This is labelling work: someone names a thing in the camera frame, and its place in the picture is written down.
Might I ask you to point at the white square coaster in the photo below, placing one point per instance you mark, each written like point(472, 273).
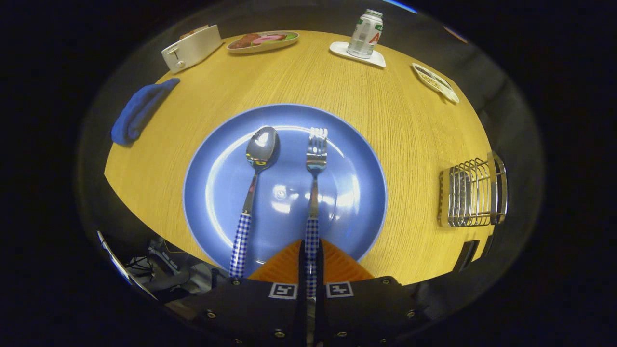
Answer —
point(373, 60)

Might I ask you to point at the black table bracket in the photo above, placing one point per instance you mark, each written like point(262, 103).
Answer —
point(466, 255)
point(489, 245)

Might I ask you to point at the white toaster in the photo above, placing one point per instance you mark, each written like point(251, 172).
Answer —
point(193, 48)

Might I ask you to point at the blue folded cloth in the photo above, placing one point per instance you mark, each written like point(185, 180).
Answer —
point(140, 111)

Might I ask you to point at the white divided bean dish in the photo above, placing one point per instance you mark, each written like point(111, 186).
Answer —
point(434, 82)

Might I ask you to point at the dark equipment box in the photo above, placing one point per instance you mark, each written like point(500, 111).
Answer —
point(166, 258)

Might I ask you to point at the white flat panel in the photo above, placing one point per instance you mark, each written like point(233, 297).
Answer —
point(120, 267)

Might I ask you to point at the oval plate of food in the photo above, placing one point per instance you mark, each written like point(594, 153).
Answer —
point(262, 41)

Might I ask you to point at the small white drink bottle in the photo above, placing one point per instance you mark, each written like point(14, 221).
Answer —
point(365, 36)

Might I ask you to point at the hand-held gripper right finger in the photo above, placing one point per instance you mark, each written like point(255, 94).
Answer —
point(366, 313)

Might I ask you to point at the blue round plate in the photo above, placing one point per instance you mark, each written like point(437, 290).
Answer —
point(347, 193)

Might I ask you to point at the brown toast slice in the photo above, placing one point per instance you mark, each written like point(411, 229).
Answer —
point(193, 32)

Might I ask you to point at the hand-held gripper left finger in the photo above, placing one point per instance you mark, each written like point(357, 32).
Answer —
point(250, 313)

